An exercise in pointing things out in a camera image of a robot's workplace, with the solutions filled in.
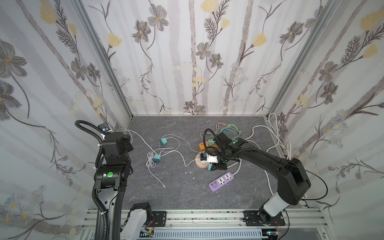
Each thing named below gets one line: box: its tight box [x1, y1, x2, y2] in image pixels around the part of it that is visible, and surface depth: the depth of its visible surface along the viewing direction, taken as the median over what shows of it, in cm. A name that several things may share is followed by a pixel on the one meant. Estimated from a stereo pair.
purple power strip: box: [208, 171, 235, 192], surface depth 86 cm
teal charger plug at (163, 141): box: [160, 137, 168, 146], surface depth 106 cm
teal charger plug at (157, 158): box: [153, 154, 161, 163], surface depth 97 cm
